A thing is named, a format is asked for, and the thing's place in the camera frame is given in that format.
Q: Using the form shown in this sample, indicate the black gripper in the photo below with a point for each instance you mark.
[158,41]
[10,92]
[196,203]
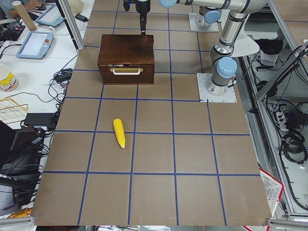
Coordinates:
[142,6]

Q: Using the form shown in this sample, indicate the dark wooden drawer box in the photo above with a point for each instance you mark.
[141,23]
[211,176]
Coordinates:
[126,49]

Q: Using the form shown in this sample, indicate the wooden drawer with white handle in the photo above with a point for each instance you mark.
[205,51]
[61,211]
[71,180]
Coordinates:
[127,74]

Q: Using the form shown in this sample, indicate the yellow corn cob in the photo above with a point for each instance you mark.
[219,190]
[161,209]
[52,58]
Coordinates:
[119,132]

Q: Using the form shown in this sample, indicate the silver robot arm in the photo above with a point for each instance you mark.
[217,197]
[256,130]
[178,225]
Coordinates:
[202,9]
[224,66]

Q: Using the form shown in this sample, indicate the person's hand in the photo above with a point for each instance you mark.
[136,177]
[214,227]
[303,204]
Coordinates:
[34,4]

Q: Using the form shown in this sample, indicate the blue teach pendant far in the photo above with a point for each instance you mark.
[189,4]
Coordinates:
[51,17]

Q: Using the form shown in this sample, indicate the blue teach pendant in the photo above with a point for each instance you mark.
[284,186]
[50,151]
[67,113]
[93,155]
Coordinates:
[35,45]
[51,17]

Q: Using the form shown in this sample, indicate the black power adapter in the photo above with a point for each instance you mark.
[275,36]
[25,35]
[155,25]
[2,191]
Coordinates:
[63,76]

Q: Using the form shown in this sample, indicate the white lamp shade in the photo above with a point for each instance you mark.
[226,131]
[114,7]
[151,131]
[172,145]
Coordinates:
[244,45]

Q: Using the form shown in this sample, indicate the blue teach pendant near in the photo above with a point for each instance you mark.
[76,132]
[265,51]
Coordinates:
[35,45]

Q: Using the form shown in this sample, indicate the cardboard tube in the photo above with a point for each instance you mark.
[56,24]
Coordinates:
[21,11]

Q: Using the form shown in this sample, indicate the yellow paper popcorn cup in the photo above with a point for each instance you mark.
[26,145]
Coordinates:
[8,82]

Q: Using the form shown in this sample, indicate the black electronics box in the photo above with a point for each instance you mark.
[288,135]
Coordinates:
[20,149]

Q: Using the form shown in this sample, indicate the white red plastic basket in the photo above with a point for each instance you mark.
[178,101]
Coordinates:
[273,190]

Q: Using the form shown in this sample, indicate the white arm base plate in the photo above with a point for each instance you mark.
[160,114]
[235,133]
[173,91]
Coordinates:
[210,93]
[204,23]

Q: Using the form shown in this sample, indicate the aluminium frame post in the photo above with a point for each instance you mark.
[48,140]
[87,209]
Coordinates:
[71,25]

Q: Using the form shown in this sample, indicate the gold wire rack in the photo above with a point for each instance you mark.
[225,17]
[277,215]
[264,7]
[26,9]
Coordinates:
[11,111]

